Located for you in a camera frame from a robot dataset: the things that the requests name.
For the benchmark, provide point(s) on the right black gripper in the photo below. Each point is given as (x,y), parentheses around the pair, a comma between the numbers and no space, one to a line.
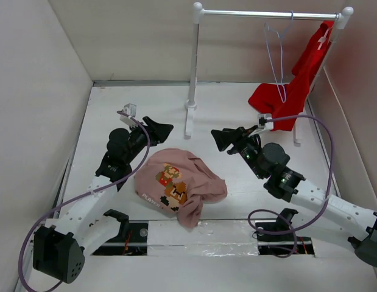
(237,136)

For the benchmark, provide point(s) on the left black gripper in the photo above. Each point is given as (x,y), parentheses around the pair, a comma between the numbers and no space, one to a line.
(160,131)

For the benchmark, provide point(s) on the pink printed t shirt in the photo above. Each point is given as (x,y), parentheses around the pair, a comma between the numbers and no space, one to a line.
(179,182)

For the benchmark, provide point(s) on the light blue wire hanger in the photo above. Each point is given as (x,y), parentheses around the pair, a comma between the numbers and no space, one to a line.
(278,81)

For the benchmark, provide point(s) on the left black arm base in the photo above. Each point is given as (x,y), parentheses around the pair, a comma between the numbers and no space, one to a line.
(131,239)

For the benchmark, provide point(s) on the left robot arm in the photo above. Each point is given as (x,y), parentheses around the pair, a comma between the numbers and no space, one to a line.
(61,249)

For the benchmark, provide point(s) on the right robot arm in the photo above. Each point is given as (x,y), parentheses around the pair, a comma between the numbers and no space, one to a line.
(336,221)

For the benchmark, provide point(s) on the red t shirt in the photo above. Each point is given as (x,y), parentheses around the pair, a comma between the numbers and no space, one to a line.
(289,99)

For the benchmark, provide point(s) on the white clothes rack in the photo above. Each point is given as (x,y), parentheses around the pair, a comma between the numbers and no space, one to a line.
(228,43)

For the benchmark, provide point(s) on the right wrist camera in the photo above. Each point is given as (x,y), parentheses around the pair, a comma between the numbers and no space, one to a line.
(264,124)

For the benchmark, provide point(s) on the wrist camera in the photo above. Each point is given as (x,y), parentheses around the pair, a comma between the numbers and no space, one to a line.
(129,110)
(264,124)

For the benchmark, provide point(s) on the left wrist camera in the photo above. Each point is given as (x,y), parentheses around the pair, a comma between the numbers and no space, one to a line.
(129,110)

